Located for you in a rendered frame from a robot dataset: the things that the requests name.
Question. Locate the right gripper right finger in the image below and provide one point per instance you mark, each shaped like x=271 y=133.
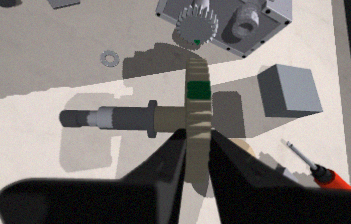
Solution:
x=245 y=192

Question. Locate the red-handled screwdriver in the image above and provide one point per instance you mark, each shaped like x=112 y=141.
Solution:
x=325 y=178

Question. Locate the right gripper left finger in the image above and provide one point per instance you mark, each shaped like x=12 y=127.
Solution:
x=153 y=196

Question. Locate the grey camshaft with large gear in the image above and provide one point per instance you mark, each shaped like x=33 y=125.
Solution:
x=195 y=117

